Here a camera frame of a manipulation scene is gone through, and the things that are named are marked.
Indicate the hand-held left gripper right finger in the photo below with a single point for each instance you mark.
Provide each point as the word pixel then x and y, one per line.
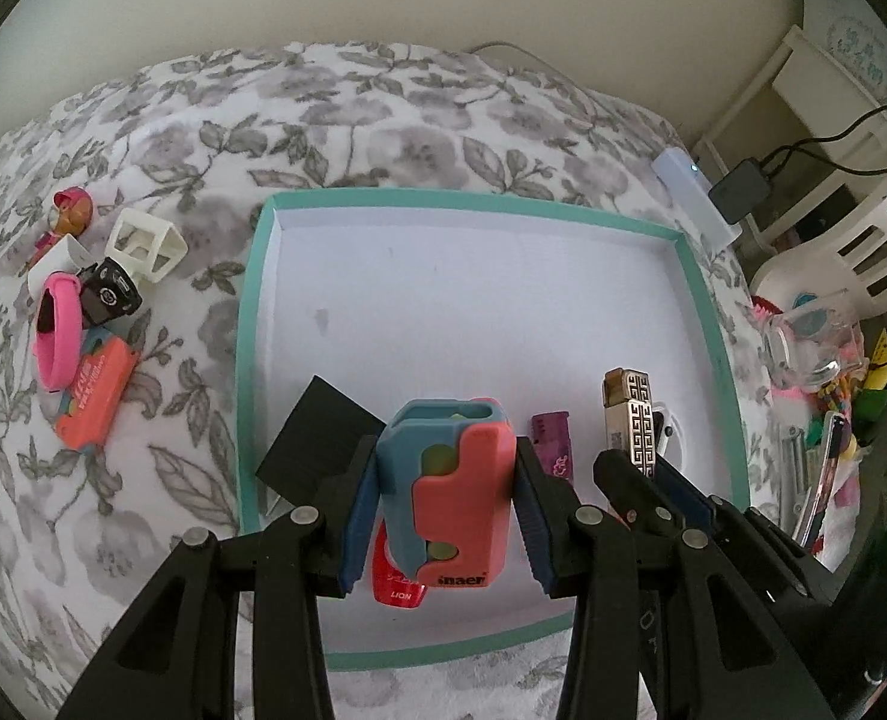
pixel 533 532

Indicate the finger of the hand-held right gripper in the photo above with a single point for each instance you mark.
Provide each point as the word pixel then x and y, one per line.
pixel 683 495
pixel 612 476

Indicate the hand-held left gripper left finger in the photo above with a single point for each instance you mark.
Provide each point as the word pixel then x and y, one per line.
pixel 357 532

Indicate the red stain remover bottle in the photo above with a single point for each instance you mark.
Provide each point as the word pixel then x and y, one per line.
pixel 398 577

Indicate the white fitness band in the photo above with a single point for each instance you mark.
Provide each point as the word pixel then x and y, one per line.
pixel 672 431

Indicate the gold patterned lighter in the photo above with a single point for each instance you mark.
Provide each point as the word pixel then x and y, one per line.
pixel 635 412

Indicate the pink and blue inaer case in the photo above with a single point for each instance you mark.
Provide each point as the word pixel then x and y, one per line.
pixel 473 495

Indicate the black plug charger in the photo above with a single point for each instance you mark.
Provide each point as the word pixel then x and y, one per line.
pixel 308 435

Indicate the teal shallow cardboard box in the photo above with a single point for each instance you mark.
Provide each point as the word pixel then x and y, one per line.
pixel 488 300

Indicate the orange pink eraser pack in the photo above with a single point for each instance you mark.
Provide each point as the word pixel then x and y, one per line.
pixel 98 390

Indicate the black mini camera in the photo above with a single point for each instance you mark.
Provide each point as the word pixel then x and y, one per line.
pixel 106 292

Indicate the pink wrist watch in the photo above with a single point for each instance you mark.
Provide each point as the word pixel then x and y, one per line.
pixel 57 345

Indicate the white plastic frame bracket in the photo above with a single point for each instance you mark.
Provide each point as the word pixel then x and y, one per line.
pixel 125 229

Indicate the white plug charger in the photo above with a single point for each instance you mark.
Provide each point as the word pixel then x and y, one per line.
pixel 72 251

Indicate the pink puppy toy figure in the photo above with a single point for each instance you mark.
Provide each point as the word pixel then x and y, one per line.
pixel 72 214

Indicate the grey metal clip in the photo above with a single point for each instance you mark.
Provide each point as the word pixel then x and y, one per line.
pixel 792 472

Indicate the smartphone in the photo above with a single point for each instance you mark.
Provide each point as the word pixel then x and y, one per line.
pixel 826 472

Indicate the clear glass jar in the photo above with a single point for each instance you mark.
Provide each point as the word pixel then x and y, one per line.
pixel 788 360

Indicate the colourful bead toy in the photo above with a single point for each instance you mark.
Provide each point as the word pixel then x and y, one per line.
pixel 878 364

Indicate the white power strip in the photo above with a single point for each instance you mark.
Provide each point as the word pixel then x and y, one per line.
pixel 691 191

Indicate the white plastic basket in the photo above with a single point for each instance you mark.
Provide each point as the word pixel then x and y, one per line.
pixel 863 240

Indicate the black power adapter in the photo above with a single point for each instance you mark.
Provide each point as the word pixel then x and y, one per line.
pixel 740 187

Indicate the white shelf unit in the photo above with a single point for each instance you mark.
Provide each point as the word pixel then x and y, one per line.
pixel 811 75

